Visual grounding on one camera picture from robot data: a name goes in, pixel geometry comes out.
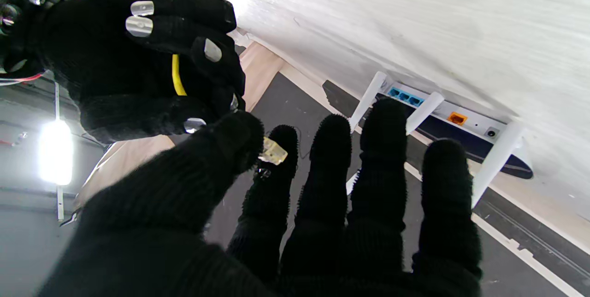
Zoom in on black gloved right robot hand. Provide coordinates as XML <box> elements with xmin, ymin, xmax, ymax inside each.
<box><xmin>9</xmin><ymin>0</ymin><xmax>247</xmax><ymax>145</ymax></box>

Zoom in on yellow Ethernet cable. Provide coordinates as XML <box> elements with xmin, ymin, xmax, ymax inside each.
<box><xmin>168</xmin><ymin>0</ymin><xmax>289</xmax><ymax>166</ymax></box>

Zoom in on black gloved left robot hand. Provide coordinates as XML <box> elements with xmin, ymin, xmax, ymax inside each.
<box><xmin>37</xmin><ymin>99</ymin><xmax>484</xmax><ymax>297</ymax></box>

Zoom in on white router with antennas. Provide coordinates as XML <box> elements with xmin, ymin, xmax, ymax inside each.
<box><xmin>346</xmin><ymin>71</ymin><xmax>535</xmax><ymax>210</ymax></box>

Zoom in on red black right arm wires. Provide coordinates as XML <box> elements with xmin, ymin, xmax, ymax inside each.
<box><xmin>0</xmin><ymin>72</ymin><xmax>44</xmax><ymax>87</ymax></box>

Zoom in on bright white lamp on pole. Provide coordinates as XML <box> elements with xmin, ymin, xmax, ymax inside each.
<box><xmin>38</xmin><ymin>83</ymin><xmax>75</xmax><ymax>223</ymax></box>

